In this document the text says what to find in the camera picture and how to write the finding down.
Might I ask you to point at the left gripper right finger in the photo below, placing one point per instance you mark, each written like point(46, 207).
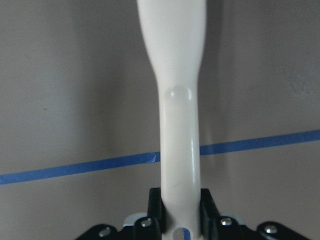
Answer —
point(214, 225)

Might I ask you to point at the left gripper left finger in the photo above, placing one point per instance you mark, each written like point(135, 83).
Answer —
point(153, 225)

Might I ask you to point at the white hand brush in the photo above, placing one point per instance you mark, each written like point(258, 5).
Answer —
point(174, 36)

